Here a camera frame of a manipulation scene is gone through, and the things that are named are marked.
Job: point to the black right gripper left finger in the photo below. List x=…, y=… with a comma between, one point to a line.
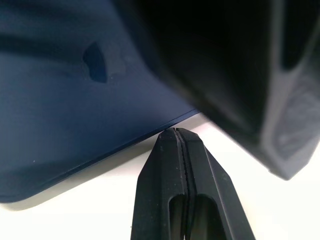
x=160, y=180

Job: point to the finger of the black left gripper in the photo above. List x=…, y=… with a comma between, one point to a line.
x=225, y=62

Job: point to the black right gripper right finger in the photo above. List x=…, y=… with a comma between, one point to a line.
x=210, y=185

